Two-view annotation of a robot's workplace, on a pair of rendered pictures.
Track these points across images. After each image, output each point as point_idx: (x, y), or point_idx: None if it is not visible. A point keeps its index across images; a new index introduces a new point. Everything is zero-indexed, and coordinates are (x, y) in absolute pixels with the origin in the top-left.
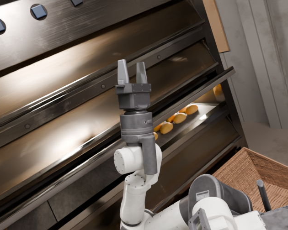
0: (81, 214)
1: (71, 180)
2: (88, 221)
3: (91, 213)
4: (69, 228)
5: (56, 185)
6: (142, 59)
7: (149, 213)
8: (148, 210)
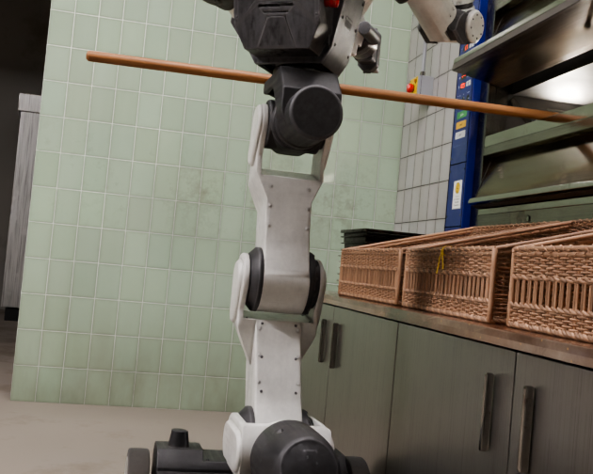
0: None
1: (564, 5)
2: None
3: None
4: (584, 115)
5: (555, 6)
6: None
7: (466, 12)
8: (472, 10)
